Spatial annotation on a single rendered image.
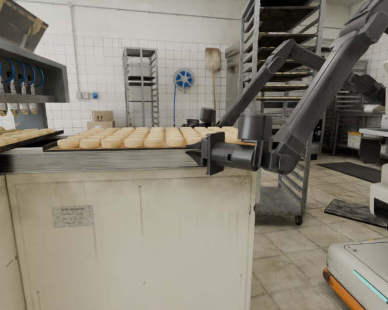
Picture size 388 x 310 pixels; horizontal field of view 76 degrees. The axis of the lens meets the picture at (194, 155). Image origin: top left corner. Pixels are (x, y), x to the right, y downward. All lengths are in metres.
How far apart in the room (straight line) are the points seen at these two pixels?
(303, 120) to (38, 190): 0.70
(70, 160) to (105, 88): 4.05
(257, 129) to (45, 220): 0.61
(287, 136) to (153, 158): 0.36
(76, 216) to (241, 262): 0.52
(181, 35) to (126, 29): 0.95
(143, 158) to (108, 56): 4.17
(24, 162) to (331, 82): 0.79
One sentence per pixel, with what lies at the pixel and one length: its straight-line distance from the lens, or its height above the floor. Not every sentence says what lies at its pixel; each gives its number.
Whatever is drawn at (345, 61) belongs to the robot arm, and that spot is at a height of 1.11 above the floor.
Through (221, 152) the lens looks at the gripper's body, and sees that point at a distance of 0.58.
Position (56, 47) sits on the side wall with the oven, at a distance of 4.94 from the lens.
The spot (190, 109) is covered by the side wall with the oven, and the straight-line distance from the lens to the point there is 4.88.
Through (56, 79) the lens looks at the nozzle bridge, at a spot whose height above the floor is 1.12.
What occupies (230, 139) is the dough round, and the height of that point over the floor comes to 0.92.
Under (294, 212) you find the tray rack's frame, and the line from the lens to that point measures 2.24.
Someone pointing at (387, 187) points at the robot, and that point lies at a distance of 1.32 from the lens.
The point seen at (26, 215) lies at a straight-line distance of 0.83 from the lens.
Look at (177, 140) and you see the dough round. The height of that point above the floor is 0.92.
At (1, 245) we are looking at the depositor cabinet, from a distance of 0.84.
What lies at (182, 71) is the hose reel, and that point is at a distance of 4.84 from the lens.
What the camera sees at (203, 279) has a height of 0.47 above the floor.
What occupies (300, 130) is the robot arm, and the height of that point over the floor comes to 0.96.
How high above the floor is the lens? 1.02
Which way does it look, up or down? 12 degrees down
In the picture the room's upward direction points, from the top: straight up
